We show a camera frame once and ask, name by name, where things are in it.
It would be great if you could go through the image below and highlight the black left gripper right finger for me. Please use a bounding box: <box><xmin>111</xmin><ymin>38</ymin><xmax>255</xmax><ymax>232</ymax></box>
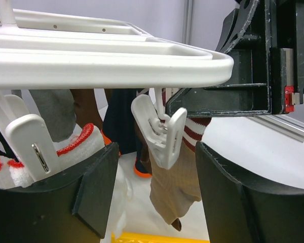
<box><xmin>196</xmin><ymin>142</ymin><xmax>304</xmax><ymax>243</ymax></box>

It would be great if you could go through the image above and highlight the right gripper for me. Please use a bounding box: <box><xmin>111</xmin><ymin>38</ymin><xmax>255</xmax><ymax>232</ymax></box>
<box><xmin>216</xmin><ymin>1</ymin><xmax>304</xmax><ymax>114</ymax></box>

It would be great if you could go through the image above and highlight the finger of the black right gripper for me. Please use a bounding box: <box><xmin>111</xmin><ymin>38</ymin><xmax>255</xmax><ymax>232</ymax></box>
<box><xmin>166</xmin><ymin>83</ymin><xmax>271</xmax><ymax>118</ymax></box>

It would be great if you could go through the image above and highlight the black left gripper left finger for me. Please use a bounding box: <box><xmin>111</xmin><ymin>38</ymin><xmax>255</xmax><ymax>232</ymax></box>
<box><xmin>0</xmin><ymin>143</ymin><xmax>119</xmax><ymax>243</ymax></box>

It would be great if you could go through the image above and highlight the beige sock maroon cuff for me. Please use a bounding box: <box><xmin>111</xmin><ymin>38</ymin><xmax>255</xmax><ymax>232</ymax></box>
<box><xmin>135</xmin><ymin>117</ymin><xmax>211</xmax><ymax>231</ymax></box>

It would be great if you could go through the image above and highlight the white clip drying hanger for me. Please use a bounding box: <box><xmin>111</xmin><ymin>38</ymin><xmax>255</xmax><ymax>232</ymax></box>
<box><xmin>0</xmin><ymin>1</ymin><xmax>234</xmax><ymax>181</ymax></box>

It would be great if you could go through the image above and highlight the yellow plastic tray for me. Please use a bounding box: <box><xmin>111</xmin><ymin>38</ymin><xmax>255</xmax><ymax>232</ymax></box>
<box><xmin>111</xmin><ymin>232</ymin><xmax>210</xmax><ymax>243</ymax></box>

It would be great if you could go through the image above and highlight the navy orange underwear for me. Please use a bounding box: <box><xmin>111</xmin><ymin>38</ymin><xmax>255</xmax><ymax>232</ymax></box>
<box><xmin>102</xmin><ymin>89</ymin><xmax>152</xmax><ymax>178</ymax></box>

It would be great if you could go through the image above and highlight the grey sock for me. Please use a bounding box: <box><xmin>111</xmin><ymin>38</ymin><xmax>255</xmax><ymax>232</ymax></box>
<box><xmin>11</xmin><ymin>90</ymin><xmax>78</xmax><ymax>142</ymax></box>

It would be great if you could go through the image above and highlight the aluminium frame rail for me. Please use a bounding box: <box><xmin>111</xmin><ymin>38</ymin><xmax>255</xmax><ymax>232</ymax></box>
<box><xmin>248</xmin><ymin>115</ymin><xmax>304</xmax><ymax>142</ymax></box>

